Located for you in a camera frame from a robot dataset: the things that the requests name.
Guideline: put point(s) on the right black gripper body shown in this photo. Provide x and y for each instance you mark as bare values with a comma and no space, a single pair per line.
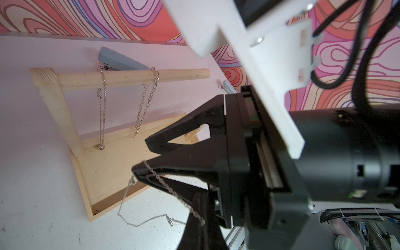
269,199

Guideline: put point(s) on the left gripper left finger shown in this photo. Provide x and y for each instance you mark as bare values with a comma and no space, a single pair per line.
192,238

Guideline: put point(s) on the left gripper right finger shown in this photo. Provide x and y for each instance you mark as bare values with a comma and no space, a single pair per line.
212,236

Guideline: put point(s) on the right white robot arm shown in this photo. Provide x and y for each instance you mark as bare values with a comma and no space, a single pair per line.
348,156

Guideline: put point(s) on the wooden jewelry display stand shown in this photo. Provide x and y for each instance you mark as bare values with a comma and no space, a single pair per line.
103,163

